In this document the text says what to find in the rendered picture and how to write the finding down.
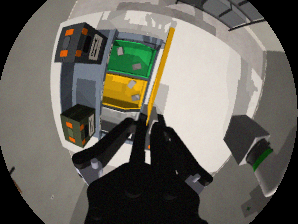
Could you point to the green open bin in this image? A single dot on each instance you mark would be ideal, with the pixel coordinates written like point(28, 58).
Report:
point(133, 53)

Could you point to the grey metal shelf rack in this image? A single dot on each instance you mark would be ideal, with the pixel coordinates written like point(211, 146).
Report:
point(80, 83)

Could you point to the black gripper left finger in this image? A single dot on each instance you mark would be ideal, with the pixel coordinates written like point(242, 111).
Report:
point(89, 162)

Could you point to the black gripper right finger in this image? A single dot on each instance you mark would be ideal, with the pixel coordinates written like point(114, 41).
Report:
point(184, 162)

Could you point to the yellow long bar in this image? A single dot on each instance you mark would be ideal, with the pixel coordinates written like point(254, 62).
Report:
point(160, 70)

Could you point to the yellow bin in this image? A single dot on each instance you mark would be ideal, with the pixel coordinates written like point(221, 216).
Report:
point(118, 94)

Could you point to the grey open bin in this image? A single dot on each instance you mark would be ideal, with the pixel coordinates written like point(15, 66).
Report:
point(111, 119)

